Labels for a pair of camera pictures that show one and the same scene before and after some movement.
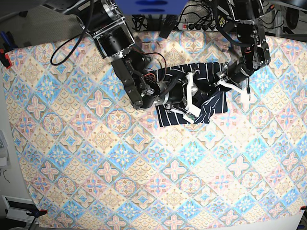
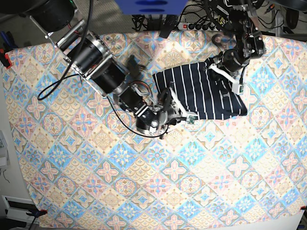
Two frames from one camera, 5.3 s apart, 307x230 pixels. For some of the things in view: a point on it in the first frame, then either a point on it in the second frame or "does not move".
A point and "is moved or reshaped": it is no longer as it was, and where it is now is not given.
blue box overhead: x=153 y=7 does not move
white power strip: x=196 y=26 does not move
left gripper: x=237 y=72 -> x=231 y=59
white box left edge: x=5 y=161 does not move
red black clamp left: x=5 y=58 does not move
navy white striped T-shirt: x=206 y=94 is moved or reshaped
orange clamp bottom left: x=37 y=213 does not move
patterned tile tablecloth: x=91 y=157 does not move
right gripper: x=171 y=93 -> x=164 y=117
